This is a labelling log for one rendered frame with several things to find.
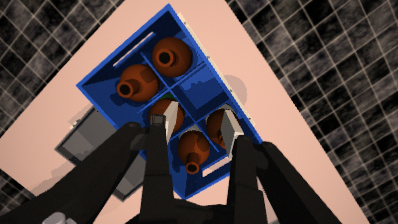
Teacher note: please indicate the blue divided crate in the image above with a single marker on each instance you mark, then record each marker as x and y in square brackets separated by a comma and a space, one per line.
[199, 93]

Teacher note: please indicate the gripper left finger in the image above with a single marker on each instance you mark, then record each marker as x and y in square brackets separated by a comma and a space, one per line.
[81, 194]

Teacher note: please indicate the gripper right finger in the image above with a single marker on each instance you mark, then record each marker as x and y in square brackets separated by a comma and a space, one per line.
[293, 200]

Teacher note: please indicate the grey square tray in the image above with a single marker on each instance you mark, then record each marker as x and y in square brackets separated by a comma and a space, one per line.
[88, 134]

